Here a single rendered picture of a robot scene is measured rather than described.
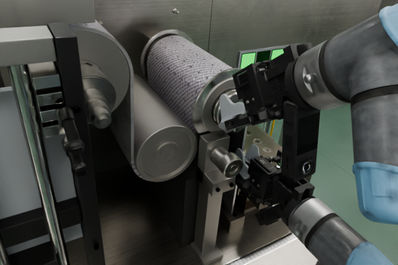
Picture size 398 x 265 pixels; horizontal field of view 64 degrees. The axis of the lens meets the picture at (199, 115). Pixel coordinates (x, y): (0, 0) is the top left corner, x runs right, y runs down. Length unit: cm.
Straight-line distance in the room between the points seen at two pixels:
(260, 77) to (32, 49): 28
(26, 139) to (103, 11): 49
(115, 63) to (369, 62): 32
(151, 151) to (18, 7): 30
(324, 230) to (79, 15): 46
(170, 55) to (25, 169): 39
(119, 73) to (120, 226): 45
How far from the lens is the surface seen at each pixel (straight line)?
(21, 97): 33
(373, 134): 30
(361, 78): 32
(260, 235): 84
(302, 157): 45
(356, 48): 33
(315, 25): 119
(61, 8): 40
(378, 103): 30
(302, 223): 57
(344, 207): 242
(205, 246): 75
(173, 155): 59
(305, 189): 59
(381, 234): 236
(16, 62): 31
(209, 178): 59
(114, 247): 80
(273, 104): 45
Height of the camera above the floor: 152
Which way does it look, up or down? 30 degrees down
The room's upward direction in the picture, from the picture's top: 4 degrees clockwise
